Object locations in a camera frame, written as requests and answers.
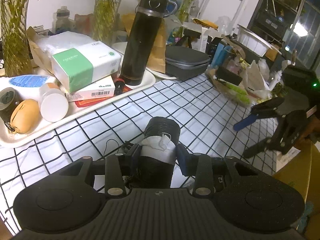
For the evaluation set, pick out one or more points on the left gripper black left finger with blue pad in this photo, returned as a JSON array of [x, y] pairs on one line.
[[117, 166]]

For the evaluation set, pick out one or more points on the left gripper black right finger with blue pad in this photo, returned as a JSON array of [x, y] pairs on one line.
[[197, 165]]

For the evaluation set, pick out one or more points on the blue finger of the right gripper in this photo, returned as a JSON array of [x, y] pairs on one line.
[[264, 110]]

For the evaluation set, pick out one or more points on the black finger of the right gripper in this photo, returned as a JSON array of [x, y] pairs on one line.
[[257, 148]]

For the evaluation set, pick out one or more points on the black socks white label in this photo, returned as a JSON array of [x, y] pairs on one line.
[[157, 157]]

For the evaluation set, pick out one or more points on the wicker tray with snacks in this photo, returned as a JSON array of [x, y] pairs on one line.
[[229, 84]]

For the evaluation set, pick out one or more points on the brown cardboard box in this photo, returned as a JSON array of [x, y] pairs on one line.
[[302, 174]]

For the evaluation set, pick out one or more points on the checkered white tablecloth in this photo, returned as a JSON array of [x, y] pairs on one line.
[[205, 116]]

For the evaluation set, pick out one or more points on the white paper bowl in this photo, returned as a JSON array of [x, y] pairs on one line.
[[252, 41]]

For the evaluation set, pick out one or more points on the pink white flat box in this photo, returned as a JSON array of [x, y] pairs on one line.
[[99, 89]]

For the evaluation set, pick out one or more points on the white cylindrical jar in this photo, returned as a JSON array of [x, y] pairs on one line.
[[53, 104]]

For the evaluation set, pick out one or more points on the dark grey zip case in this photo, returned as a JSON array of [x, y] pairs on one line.
[[185, 63]]

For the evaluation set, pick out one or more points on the tan round coin pouch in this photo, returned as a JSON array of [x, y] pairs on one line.
[[25, 117]]

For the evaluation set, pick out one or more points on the green white tissue box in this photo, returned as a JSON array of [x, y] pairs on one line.
[[81, 66]]

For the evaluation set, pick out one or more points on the white plastic tray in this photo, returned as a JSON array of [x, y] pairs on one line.
[[11, 140]]

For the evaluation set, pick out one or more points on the blue white tube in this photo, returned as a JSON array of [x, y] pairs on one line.
[[27, 86]]

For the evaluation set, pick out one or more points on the middle glass vase bamboo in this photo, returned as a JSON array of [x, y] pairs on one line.
[[104, 19]]

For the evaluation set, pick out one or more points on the glass vase bamboo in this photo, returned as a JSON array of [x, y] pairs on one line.
[[14, 37], [104, 19]]

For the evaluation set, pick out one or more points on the black thermos bottle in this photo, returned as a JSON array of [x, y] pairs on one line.
[[148, 18]]

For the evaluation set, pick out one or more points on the left glass vase bamboo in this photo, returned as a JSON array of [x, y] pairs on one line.
[[14, 37]]

